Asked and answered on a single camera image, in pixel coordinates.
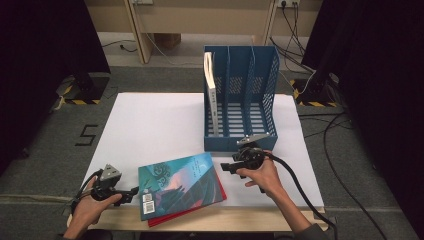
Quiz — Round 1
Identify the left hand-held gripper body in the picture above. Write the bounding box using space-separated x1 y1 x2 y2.
90 163 122 202

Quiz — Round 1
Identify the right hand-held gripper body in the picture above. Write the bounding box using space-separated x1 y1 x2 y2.
233 133 271 174

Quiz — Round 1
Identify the blue plastic file rack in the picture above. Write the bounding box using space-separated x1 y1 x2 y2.
203 44 281 153

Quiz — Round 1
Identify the red picture book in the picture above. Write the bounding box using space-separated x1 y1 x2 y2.
147 171 229 228

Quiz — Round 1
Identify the teal picture book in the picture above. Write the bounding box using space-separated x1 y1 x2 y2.
137 152 225 222

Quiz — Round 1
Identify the white picture book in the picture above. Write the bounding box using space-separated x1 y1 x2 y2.
203 51 221 137

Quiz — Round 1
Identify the person's right hand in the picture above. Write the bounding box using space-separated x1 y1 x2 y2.
236 151 284 199

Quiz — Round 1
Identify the person's left hand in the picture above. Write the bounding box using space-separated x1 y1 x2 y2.
68 188 123 231

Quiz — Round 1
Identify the white table cover sheet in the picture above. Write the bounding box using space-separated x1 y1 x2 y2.
73 92 325 211

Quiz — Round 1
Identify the black stand base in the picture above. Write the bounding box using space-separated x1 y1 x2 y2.
289 71 340 108
63 72 111 105

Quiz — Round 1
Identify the black curtain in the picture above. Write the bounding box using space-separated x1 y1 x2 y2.
301 0 424 234
0 0 111 174

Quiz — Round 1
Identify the beige wooden desk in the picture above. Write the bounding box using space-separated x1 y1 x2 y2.
124 0 279 65

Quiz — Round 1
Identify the left hand-held gripper cable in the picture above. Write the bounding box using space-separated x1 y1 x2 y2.
69 168 105 215

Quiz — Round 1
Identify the hand-held gripper cable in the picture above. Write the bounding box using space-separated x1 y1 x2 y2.
69 168 105 215
263 151 339 235

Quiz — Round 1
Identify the right hand-held gripper cable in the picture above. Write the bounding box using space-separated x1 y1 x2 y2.
263 151 339 235

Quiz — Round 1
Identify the short black floor cable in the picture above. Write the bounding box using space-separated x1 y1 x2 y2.
298 112 354 140

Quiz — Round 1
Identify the long black floor cable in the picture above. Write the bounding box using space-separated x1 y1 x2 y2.
322 112 390 240

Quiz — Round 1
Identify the bundle of black cables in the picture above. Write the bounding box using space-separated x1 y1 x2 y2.
269 0 317 74

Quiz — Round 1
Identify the white floor cable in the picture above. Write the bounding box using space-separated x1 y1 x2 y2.
144 32 205 67

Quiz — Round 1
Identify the thin black floor cable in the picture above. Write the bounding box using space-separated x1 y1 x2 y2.
100 39 139 54

